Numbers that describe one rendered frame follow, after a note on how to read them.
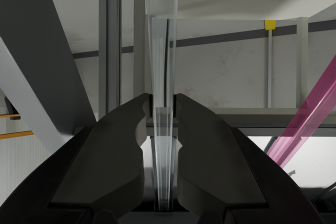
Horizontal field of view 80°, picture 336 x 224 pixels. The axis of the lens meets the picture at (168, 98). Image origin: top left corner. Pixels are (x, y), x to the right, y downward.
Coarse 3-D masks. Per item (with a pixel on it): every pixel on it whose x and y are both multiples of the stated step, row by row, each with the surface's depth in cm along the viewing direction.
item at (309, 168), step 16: (80, 128) 18; (176, 128) 18; (240, 128) 18; (256, 128) 18; (272, 128) 19; (320, 128) 19; (144, 144) 19; (176, 144) 19; (256, 144) 19; (272, 144) 18; (304, 144) 19; (320, 144) 19; (144, 160) 21; (176, 160) 21; (304, 160) 21; (320, 160) 21; (144, 176) 23; (176, 176) 23; (304, 176) 23; (320, 176) 23; (144, 192) 26; (176, 192) 26; (304, 192) 27; (320, 192) 27; (144, 208) 31; (176, 208) 31
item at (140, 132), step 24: (144, 96) 12; (120, 120) 10; (144, 120) 10; (96, 144) 8; (120, 144) 8; (72, 168) 7; (96, 168) 7; (120, 168) 7; (72, 192) 6; (96, 192) 6; (120, 192) 7; (120, 216) 7
